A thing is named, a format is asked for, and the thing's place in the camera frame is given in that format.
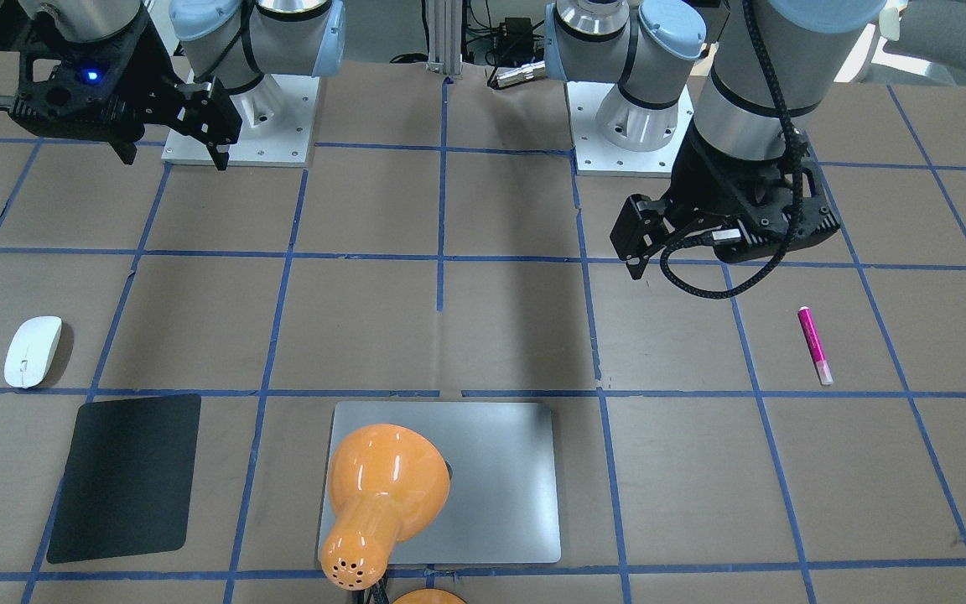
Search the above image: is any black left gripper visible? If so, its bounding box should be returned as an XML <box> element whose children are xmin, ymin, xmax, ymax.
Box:
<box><xmin>610</xmin><ymin>129</ymin><xmax>793</xmax><ymax>280</ymax></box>

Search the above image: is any silver laptop notebook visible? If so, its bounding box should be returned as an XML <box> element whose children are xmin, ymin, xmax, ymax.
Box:
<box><xmin>330</xmin><ymin>400</ymin><xmax>561</xmax><ymax>566</ymax></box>

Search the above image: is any black braided cable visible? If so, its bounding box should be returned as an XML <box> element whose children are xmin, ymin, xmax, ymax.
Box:
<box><xmin>659</xmin><ymin>0</ymin><xmax>811</xmax><ymax>300</ymax></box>

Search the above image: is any aluminium frame post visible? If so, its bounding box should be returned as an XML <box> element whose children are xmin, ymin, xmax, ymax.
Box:
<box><xmin>424</xmin><ymin>0</ymin><xmax>466</xmax><ymax>80</ymax></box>

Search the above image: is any black mousepad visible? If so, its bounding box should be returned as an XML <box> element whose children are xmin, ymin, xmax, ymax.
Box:
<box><xmin>45</xmin><ymin>393</ymin><xmax>202</xmax><ymax>565</ymax></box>

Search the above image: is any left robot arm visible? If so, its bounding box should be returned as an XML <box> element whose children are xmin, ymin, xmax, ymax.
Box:
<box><xmin>544</xmin><ymin>1</ymin><xmax>883</xmax><ymax>279</ymax></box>

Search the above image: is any white computer mouse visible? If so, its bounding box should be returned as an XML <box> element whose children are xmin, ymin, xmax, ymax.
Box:
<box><xmin>3</xmin><ymin>315</ymin><xmax>64</xmax><ymax>389</ymax></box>

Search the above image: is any orange desk lamp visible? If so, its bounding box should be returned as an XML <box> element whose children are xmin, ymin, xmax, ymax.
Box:
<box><xmin>318</xmin><ymin>424</ymin><xmax>451</xmax><ymax>603</ymax></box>

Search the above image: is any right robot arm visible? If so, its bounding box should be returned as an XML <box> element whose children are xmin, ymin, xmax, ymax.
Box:
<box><xmin>0</xmin><ymin>1</ymin><xmax>345</xmax><ymax>169</ymax></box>

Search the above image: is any black power adapter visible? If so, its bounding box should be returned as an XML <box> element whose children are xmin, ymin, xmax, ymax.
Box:
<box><xmin>494</xmin><ymin>17</ymin><xmax>534</xmax><ymax>56</ymax></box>

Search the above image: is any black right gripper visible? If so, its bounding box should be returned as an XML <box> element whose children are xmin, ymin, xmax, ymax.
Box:
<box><xmin>0</xmin><ymin>7</ymin><xmax>242</xmax><ymax>171</ymax></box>

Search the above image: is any pink marker pen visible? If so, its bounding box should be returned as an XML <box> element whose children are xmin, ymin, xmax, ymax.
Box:
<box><xmin>797</xmin><ymin>306</ymin><xmax>834</xmax><ymax>387</ymax></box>

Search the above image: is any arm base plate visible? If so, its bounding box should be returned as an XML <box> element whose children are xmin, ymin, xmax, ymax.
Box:
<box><xmin>161</xmin><ymin>73</ymin><xmax>319</xmax><ymax>169</ymax></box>
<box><xmin>566</xmin><ymin>81</ymin><xmax>693</xmax><ymax>177</ymax></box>

